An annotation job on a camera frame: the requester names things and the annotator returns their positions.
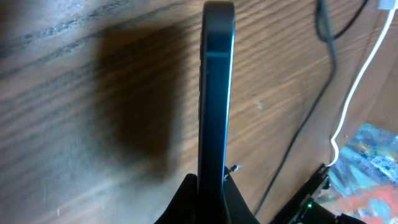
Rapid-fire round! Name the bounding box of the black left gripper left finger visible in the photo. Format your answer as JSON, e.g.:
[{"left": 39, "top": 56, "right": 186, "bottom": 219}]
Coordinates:
[{"left": 155, "top": 174, "right": 197, "bottom": 224}]

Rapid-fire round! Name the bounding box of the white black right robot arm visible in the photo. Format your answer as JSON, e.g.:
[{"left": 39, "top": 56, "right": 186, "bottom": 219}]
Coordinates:
[{"left": 270, "top": 164, "right": 365, "bottom": 224}]

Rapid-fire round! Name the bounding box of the white power strip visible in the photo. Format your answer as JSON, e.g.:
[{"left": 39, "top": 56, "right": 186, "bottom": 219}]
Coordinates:
[{"left": 378, "top": 0, "right": 398, "bottom": 11}]

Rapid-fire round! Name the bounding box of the black USB charging cable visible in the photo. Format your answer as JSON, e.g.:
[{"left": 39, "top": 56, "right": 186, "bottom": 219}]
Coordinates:
[{"left": 253, "top": 0, "right": 369, "bottom": 217}]

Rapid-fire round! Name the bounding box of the white power strip cord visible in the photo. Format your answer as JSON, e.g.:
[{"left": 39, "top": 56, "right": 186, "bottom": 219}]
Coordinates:
[{"left": 328, "top": 7, "right": 397, "bottom": 168}]

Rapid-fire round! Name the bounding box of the black smartphone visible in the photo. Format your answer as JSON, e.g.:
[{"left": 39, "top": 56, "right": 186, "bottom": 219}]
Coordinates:
[{"left": 197, "top": 1, "right": 235, "bottom": 223}]

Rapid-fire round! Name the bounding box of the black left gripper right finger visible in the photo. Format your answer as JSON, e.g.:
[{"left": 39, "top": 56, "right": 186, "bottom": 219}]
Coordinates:
[{"left": 223, "top": 164, "right": 259, "bottom": 224}]

